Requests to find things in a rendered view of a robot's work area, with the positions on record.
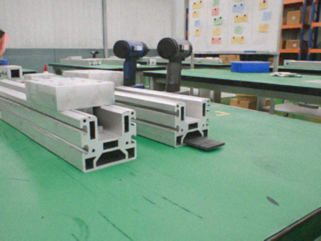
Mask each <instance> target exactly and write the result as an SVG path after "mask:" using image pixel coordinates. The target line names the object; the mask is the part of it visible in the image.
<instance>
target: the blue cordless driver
mask: <svg viewBox="0 0 321 241"><path fill-rule="evenodd" d="M148 51H150V49H149V48H148V46H147V45H146V44H145V43H144V42H141V41H133V40H118V41H117V42H115V44H114V46H113V52H114V54H115V56H116V57H117V58H120V59H125V60H124V64H123V87H131V88H137V89H145V90H147V89H146V88H145V85H144V84H136V69H137V62H138V61H137V60H139V58H141V57H144V56H146V54H147V52H148Z"/></svg>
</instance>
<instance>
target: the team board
mask: <svg viewBox="0 0 321 241"><path fill-rule="evenodd" d="M283 2H284V0H189V20H188V41H190V43H192V46H193V52H192V53H191V64H190V69H194V54H195V53H210V54H270V55H273V73H274V72H276V73H278V66H279V54H280V44H281V26H282V20H283V9H284V4H283ZM275 103H276V99H273V98H270V111H269V113H266V112H262V113H265V114H273V115H274V114H275ZM231 107H235V106H231ZM236 108H240V107H236ZM241 109H245V108H241ZM245 110H250V109H245ZM251 111H255V110H251ZM256 112H261V111H256Z"/></svg>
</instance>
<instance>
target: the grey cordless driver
mask: <svg viewBox="0 0 321 241"><path fill-rule="evenodd" d="M156 49H157V52H158V55H159V56H160V57H161V58H162V59H168V60H169V63H168V64H167V75H166V83H167V85H166V90H165V91H162V92H167V93H171V94H178V95H186V96H191V95H189V90H187V89H180V86H181V68H182V61H185V59H186V58H187V57H189V56H190V55H191V53H192V52H193V46H192V43H190V41H188V40H185V39H180V38H170V37H168V38H163V39H161V40H160V41H159V42H158V45H157V48H156Z"/></svg>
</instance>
